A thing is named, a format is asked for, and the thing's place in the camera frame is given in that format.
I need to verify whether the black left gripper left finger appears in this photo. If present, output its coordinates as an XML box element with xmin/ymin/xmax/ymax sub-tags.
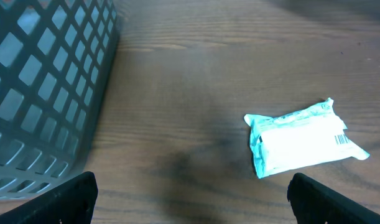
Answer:
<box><xmin>0</xmin><ymin>171</ymin><xmax>98</xmax><ymax>224</ymax></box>

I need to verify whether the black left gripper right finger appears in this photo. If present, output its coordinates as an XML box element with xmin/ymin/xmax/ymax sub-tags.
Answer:
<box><xmin>287</xmin><ymin>172</ymin><xmax>380</xmax><ymax>224</ymax></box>

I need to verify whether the teal white wipes pack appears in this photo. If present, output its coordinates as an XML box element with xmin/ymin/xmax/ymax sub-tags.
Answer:
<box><xmin>244</xmin><ymin>98</ymin><xmax>370</xmax><ymax>179</ymax></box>

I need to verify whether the grey plastic mesh basket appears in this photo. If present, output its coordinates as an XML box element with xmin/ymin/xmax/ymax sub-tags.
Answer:
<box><xmin>0</xmin><ymin>0</ymin><xmax>119</xmax><ymax>200</ymax></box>

